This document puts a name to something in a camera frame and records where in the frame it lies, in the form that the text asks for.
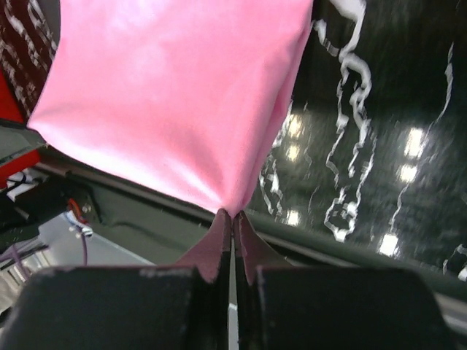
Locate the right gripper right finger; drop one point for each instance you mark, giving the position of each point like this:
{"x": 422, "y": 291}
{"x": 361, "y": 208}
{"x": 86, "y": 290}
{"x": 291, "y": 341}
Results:
{"x": 281, "y": 306}

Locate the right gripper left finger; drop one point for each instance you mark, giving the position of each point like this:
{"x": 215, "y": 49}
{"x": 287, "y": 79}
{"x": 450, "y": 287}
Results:
{"x": 178, "y": 306}

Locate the pink t shirt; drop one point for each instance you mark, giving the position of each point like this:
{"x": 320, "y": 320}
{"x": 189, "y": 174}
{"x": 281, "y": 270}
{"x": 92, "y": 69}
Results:
{"x": 182, "y": 97}

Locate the red plastic bin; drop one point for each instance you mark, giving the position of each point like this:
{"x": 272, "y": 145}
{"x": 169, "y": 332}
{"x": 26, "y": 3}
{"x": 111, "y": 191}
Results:
{"x": 10, "y": 111}

